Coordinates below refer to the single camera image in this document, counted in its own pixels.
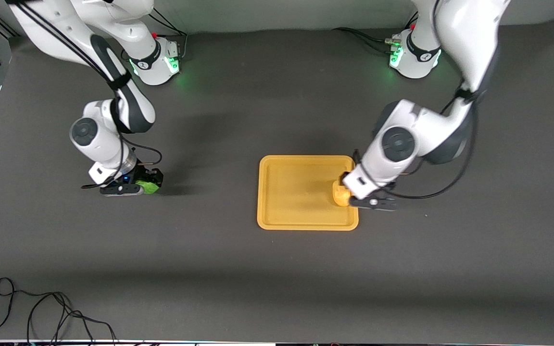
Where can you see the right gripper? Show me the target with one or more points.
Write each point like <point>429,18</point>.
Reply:
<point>146,174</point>

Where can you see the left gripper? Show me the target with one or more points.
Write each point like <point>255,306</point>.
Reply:
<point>341,177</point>

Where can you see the green apple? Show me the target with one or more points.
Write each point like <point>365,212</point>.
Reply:
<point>149,187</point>

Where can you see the yellow potato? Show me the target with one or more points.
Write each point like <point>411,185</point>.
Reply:
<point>340,196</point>

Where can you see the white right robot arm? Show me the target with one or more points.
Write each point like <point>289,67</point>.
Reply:
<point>99,137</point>

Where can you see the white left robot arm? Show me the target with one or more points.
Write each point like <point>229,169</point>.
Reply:
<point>402,144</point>

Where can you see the yellow plastic tray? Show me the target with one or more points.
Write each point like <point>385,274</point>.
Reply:
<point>301,192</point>

